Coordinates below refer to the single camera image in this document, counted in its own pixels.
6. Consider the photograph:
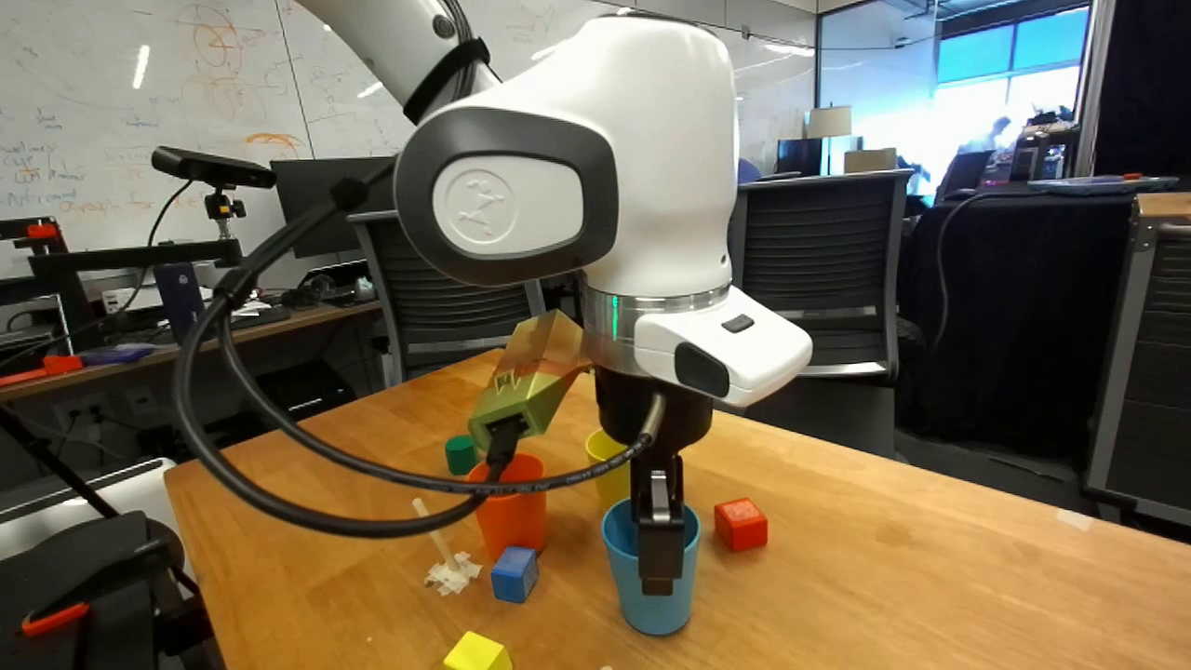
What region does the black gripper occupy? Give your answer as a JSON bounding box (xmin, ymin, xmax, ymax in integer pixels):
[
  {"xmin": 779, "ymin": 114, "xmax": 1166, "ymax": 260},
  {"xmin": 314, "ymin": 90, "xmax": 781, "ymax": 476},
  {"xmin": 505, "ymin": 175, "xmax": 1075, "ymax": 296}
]
[{"xmin": 593, "ymin": 366, "xmax": 718, "ymax": 595}]

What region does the blue plastic cup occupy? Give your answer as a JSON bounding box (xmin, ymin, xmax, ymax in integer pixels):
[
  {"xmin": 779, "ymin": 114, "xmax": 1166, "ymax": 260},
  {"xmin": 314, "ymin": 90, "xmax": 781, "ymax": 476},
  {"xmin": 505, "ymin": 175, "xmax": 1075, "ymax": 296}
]
[{"xmin": 600, "ymin": 499, "xmax": 708, "ymax": 641}]

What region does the orange plastic cup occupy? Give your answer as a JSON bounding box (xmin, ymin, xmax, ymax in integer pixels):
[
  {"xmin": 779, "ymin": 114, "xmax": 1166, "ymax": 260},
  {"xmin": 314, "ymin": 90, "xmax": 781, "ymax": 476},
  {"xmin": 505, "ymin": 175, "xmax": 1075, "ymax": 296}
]
[{"xmin": 465, "ymin": 450, "xmax": 549, "ymax": 567}]

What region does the red cube block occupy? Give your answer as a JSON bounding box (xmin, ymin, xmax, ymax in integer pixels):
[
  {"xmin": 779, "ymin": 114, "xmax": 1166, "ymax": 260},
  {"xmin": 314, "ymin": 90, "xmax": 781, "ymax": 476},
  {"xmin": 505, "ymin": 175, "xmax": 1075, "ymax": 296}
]
[{"xmin": 709, "ymin": 495, "xmax": 770, "ymax": 553}]

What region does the blue cube block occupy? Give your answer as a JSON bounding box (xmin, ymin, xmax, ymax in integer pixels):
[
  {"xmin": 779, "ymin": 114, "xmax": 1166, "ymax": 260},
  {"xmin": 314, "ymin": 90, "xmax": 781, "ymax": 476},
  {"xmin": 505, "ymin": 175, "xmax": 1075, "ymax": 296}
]
[{"xmin": 487, "ymin": 542, "xmax": 543, "ymax": 607}]

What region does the yellow cube block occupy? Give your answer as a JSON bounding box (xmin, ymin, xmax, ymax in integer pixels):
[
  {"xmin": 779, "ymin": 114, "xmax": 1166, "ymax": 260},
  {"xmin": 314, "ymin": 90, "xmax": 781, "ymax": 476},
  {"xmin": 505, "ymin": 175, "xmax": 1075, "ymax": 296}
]
[{"xmin": 439, "ymin": 628, "xmax": 515, "ymax": 670}]

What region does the green cylinder block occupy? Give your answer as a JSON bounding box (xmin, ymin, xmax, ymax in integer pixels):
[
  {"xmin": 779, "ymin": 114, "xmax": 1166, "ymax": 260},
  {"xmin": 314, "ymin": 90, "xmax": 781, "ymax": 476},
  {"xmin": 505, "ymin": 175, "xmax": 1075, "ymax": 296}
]
[{"xmin": 443, "ymin": 430, "xmax": 484, "ymax": 480}]

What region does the grey mesh office chair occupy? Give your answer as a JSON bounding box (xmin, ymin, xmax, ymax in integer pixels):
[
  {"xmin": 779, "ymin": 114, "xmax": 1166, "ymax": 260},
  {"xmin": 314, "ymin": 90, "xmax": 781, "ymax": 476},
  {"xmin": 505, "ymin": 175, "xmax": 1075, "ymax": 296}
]
[{"xmin": 727, "ymin": 166, "xmax": 923, "ymax": 450}]

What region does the dark mesh office chair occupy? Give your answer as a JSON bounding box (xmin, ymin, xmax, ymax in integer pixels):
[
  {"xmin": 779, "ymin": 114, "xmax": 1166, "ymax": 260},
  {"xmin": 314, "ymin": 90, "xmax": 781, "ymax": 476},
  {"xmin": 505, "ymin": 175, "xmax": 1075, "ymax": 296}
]
[{"xmin": 347, "ymin": 202, "xmax": 549, "ymax": 387}]

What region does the white table lamp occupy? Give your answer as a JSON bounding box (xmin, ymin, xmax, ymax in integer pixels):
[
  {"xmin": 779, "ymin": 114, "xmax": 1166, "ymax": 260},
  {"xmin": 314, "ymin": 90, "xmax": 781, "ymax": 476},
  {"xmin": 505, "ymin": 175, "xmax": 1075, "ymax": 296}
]
[{"xmin": 809, "ymin": 99, "xmax": 861, "ymax": 177}]

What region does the long wooden desk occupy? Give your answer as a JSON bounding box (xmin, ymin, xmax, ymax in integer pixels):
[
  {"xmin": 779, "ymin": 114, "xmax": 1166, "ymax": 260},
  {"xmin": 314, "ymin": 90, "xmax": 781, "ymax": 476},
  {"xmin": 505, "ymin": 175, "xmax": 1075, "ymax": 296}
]
[{"xmin": 0, "ymin": 293, "xmax": 388, "ymax": 404}]

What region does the grey drawer cabinet wood top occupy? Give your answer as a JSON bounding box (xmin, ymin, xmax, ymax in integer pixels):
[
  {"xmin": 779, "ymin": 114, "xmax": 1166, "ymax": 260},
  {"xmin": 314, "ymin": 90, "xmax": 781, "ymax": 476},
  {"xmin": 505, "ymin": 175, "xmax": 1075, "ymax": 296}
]
[{"xmin": 1082, "ymin": 191, "xmax": 1191, "ymax": 532}]

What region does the black bag with red clip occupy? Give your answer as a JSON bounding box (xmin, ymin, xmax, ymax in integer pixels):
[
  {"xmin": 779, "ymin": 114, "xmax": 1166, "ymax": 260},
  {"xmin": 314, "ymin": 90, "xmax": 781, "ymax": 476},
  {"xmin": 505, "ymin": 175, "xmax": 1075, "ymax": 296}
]
[{"xmin": 0, "ymin": 512, "xmax": 226, "ymax": 670}]

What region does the white tray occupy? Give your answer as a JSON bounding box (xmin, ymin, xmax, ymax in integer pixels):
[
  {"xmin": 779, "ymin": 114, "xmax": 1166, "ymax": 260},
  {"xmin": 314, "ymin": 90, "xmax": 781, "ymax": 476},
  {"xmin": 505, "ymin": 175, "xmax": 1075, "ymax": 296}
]
[{"xmin": 0, "ymin": 458, "xmax": 183, "ymax": 563}]

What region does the black stand with red knob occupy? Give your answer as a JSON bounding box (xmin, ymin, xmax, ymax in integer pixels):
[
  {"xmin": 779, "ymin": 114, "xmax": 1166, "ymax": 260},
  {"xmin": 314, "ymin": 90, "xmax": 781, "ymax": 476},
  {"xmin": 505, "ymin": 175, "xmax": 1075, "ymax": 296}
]
[{"xmin": 0, "ymin": 217, "xmax": 244, "ymax": 366}]

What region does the black curtain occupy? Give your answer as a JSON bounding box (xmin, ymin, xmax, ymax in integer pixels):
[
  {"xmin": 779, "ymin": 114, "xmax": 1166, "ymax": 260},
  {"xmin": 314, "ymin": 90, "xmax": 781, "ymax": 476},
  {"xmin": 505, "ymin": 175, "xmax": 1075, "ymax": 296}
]
[{"xmin": 1090, "ymin": 0, "xmax": 1191, "ymax": 184}]

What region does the yellow-green wrist camera box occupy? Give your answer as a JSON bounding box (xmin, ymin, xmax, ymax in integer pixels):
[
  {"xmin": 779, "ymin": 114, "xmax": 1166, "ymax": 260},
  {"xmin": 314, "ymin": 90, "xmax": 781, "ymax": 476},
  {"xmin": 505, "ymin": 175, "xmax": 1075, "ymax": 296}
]
[{"xmin": 461, "ymin": 309, "xmax": 589, "ymax": 480}]

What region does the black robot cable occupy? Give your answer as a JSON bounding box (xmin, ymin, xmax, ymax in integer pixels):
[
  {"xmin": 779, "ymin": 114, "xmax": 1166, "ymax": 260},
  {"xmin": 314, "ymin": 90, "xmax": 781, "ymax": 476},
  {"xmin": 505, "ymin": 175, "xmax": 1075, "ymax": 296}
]
[{"xmin": 168, "ymin": 171, "xmax": 661, "ymax": 538}]

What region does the black camera on mount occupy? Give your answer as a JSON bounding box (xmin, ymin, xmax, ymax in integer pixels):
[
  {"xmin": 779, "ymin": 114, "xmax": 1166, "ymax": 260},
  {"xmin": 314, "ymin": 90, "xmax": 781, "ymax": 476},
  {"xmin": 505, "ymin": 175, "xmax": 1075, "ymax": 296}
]
[{"xmin": 147, "ymin": 140, "xmax": 280, "ymax": 192}]

